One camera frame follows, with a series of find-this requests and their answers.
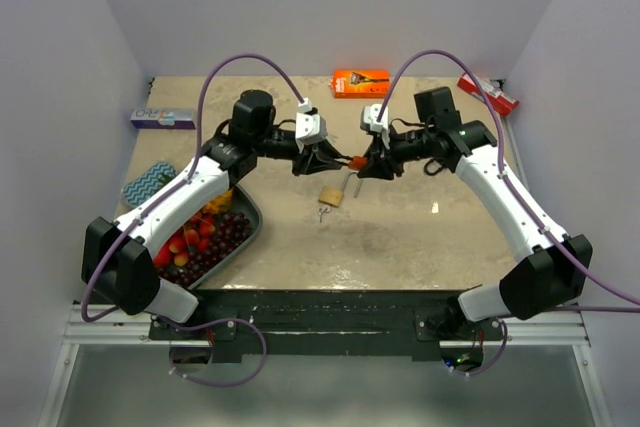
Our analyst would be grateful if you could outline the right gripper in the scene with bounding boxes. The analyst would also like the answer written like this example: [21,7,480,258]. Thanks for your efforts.
[358,124,435,180]

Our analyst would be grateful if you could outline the orange padlock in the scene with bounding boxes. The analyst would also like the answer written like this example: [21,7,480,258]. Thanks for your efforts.
[348,156,368,171]

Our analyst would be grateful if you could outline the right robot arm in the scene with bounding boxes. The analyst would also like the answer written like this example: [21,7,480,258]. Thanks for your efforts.
[358,87,593,340]

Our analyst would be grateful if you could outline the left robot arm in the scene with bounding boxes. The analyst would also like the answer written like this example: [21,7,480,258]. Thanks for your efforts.
[81,90,349,339]

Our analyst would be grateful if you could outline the brass padlock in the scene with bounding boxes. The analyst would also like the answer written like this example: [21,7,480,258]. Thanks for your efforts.
[318,170,357,208]

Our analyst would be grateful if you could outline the silver keys of brass padlock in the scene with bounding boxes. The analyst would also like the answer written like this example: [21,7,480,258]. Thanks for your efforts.
[318,204,331,223]

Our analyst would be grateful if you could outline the black padlock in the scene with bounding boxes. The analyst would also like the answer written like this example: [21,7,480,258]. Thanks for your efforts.
[423,158,446,177]

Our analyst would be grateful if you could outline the orange razor box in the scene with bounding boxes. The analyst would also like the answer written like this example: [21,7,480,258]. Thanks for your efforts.
[330,69,391,99]

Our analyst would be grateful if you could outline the grey fruit tray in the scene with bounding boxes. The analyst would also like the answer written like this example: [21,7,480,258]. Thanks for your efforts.
[149,184,264,291]

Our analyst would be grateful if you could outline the dark grape bunch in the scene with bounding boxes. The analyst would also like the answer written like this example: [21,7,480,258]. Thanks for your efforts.
[153,212,253,288]

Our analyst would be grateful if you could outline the red box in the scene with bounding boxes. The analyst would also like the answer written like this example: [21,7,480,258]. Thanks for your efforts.
[457,73,519,117]

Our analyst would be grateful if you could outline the purple white box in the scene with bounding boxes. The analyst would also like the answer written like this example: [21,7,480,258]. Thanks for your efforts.
[130,108,197,130]

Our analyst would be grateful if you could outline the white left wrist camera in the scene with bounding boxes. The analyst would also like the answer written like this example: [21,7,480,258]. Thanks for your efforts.
[294,97,328,153]

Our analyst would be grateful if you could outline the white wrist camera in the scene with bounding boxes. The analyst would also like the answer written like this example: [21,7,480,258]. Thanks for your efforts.
[360,103,390,148]
[294,97,328,153]

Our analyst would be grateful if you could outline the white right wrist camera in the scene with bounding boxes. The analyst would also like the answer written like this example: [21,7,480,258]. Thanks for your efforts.
[360,103,390,148]

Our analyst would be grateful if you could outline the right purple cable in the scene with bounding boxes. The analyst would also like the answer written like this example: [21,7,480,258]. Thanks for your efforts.
[374,49,640,378]

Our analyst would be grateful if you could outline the purple cable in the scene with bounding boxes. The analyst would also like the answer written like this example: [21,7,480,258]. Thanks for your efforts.
[80,52,307,388]
[374,49,640,378]

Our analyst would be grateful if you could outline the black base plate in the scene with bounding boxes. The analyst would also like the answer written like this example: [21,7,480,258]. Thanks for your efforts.
[152,289,503,362]

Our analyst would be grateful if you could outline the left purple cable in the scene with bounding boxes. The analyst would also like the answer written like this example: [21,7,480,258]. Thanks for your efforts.
[80,52,307,388]

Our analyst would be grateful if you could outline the aluminium rail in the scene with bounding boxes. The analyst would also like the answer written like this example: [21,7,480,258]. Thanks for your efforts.
[63,306,590,347]

